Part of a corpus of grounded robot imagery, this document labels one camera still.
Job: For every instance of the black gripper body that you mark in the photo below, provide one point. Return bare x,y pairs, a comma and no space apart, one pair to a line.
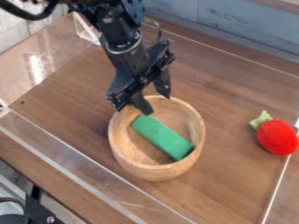
135,64

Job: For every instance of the brown wooden bowl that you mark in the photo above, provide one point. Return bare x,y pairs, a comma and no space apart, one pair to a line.
141,158

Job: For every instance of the red plush strawberry toy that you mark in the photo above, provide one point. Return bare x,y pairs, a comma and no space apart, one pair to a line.
276,134

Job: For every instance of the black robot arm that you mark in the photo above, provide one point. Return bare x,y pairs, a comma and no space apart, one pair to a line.
118,18

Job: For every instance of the black clamp with cable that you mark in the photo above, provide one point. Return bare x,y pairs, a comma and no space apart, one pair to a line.
22,209

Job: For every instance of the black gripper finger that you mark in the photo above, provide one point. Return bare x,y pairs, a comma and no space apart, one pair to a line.
142,104
162,82

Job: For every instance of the green rectangular block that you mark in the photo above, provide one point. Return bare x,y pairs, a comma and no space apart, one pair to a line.
171,143

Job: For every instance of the clear acrylic front wall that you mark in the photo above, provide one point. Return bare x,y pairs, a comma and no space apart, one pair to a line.
94,192

